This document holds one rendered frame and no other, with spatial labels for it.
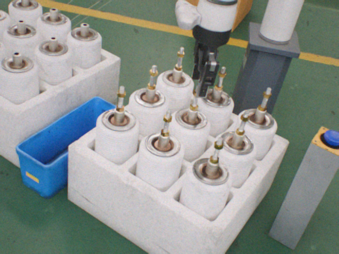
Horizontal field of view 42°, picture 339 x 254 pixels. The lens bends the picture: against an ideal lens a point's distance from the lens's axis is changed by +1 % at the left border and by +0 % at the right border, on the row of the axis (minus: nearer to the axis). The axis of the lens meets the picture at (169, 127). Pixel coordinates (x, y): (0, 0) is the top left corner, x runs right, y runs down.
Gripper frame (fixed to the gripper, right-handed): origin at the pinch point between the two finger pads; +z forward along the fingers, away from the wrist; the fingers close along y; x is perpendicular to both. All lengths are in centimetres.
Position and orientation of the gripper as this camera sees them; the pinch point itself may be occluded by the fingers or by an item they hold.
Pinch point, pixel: (199, 82)
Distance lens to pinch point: 96.3
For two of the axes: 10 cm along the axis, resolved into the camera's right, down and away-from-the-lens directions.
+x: -9.8, -0.6, -1.7
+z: -1.5, 7.7, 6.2
